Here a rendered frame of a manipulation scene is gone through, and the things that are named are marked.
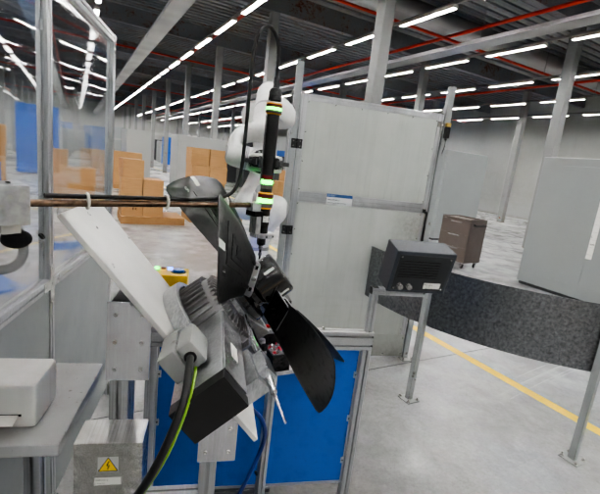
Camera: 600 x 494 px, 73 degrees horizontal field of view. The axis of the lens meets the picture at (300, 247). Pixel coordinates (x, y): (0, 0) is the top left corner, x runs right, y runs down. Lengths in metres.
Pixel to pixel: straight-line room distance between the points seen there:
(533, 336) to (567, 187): 4.73
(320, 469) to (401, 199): 2.02
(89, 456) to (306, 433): 1.03
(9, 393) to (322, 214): 2.37
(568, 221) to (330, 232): 4.77
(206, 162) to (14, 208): 8.44
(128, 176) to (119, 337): 7.52
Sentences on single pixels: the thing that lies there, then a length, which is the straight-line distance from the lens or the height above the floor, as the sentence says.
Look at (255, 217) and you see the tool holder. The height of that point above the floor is 1.36.
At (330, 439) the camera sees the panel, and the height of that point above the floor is 0.34.
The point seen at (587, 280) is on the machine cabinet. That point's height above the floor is 0.35.
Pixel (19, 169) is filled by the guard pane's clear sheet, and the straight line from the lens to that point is 1.50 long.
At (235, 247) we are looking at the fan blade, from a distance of 0.87.
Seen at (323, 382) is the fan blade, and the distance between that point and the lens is 0.96.
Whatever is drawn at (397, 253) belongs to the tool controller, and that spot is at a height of 1.22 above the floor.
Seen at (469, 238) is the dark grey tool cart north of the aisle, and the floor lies 0.56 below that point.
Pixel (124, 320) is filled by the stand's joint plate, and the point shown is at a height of 1.11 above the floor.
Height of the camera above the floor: 1.51
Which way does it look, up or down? 12 degrees down
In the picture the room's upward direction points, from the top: 7 degrees clockwise
